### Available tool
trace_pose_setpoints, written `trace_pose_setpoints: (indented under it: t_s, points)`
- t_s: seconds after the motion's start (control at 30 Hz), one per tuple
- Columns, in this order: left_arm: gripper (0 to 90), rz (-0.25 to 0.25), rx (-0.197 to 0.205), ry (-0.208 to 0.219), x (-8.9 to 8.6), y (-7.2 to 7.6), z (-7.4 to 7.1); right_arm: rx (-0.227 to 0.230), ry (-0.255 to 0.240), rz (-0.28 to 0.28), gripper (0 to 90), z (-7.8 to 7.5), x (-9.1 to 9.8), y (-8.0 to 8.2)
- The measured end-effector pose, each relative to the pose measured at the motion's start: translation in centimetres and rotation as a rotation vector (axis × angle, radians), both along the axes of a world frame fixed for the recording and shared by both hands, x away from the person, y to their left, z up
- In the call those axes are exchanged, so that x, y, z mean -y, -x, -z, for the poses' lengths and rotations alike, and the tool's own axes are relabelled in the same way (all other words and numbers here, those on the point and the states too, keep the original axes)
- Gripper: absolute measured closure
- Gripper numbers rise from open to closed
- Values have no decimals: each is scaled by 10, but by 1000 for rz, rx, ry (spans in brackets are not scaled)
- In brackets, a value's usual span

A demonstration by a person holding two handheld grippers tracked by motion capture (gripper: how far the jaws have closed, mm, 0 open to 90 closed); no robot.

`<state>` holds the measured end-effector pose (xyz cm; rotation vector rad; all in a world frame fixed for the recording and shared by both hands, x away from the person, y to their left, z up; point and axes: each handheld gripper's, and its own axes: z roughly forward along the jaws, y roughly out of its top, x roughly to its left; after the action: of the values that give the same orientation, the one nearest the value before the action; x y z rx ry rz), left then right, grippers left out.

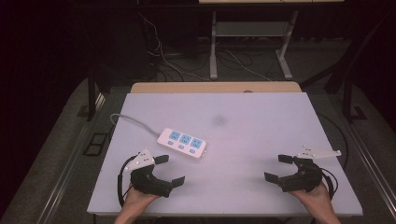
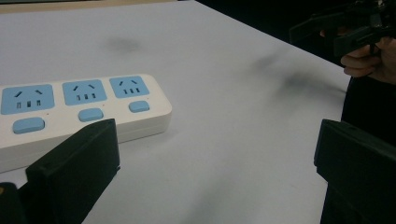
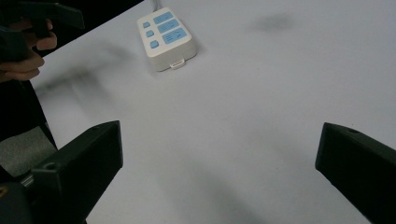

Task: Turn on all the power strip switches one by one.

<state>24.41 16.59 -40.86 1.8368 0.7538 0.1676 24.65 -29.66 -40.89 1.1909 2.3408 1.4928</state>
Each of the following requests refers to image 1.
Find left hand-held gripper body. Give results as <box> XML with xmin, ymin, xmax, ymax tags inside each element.
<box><xmin>124</xmin><ymin>148</ymin><xmax>173</xmax><ymax>199</ymax></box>

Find white metal table frame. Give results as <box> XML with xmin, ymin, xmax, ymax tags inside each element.
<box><xmin>209</xmin><ymin>9</ymin><xmax>300</xmax><ymax>81</ymax></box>

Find black metal stand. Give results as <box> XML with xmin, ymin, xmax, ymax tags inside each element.
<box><xmin>341</xmin><ymin>73</ymin><xmax>368</xmax><ymax>123</ymax></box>
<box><xmin>77</xmin><ymin>66</ymin><xmax>106</xmax><ymax>122</ymax></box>

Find white floor cable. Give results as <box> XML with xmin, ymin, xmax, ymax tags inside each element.
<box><xmin>137</xmin><ymin>12</ymin><xmax>213</xmax><ymax>83</ymax></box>

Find black floor cable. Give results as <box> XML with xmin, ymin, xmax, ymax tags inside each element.
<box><xmin>317</xmin><ymin>113</ymin><xmax>350</xmax><ymax>171</ymax></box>

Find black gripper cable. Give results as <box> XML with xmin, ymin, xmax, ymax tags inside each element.
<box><xmin>117</xmin><ymin>154</ymin><xmax>138</xmax><ymax>208</ymax></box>
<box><xmin>319</xmin><ymin>167</ymin><xmax>340</xmax><ymax>201</ymax></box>

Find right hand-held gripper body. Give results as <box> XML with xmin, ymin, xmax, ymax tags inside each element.
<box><xmin>277</xmin><ymin>145</ymin><xmax>343</xmax><ymax>193</ymax></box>

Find white power strip blue sockets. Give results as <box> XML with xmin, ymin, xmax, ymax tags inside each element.
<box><xmin>156</xmin><ymin>127</ymin><xmax>208</xmax><ymax>160</ymax></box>

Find person's left hand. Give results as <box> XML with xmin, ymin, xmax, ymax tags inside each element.
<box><xmin>122</xmin><ymin>185</ymin><xmax>161</xmax><ymax>217</ymax></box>

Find black rectangular floor frame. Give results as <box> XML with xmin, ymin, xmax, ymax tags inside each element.
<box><xmin>82</xmin><ymin>133</ymin><xmax>109</xmax><ymax>157</ymax></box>

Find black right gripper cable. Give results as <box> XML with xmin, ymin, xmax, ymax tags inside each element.
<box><xmin>319</xmin><ymin>167</ymin><xmax>340</xmax><ymax>201</ymax></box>

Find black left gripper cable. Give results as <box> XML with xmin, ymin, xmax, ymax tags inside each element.
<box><xmin>117</xmin><ymin>154</ymin><xmax>138</xmax><ymax>208</ymax></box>

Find grey power strip cable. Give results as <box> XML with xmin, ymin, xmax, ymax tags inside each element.
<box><xmin>109</xmin><ymin>113</ymin><xmax>162</xmax><ymax>138</ymax></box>

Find person's right hand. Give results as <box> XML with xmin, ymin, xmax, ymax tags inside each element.
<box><xmin>289</xmin><ymin>182</ymin><xmax>333</xmax><ymax>217</ymax></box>

